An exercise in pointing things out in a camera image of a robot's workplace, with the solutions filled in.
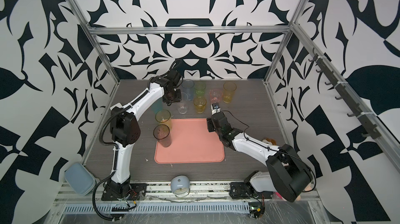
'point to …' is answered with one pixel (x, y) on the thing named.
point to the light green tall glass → (163, 116)
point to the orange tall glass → (228, 89)
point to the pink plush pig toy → (276, 196)
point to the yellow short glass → (200, 103)
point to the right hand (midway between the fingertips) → (213, 116)
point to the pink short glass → (215, 95)
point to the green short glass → (200, 87)
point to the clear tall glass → (183, 105)
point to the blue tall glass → (188, 86)
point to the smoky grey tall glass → (162, 133)
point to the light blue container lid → (79, 178)
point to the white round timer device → (180, 186)
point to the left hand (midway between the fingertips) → (177, 96)
